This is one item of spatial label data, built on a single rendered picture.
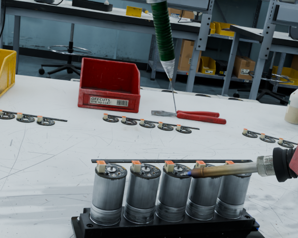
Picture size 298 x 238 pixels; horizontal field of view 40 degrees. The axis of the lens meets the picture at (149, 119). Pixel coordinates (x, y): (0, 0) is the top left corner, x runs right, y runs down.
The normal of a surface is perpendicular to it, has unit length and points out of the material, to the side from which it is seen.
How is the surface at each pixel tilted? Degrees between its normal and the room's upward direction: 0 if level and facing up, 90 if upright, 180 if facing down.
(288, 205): 0
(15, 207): 0
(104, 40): 90
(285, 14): 90
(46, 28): 90
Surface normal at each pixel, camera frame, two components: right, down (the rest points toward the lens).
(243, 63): 0.11, 0.34
